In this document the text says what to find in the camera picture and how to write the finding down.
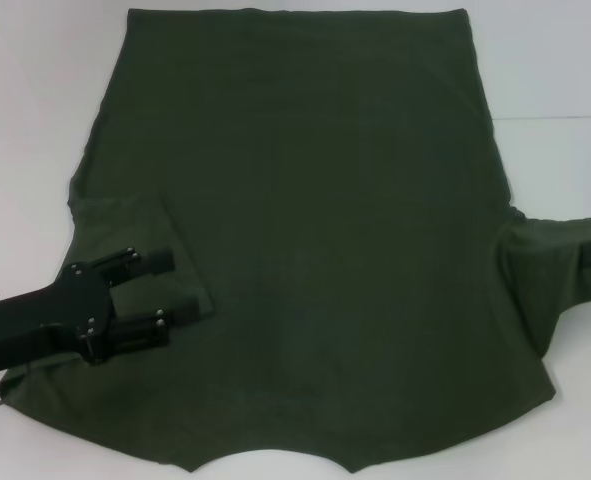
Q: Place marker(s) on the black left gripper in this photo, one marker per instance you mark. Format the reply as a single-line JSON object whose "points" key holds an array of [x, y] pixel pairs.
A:
{"points": [[50, 315]]}

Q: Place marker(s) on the dark green shirt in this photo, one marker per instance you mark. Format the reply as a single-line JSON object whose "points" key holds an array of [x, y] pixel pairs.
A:
{"points": [[300, 200]]}

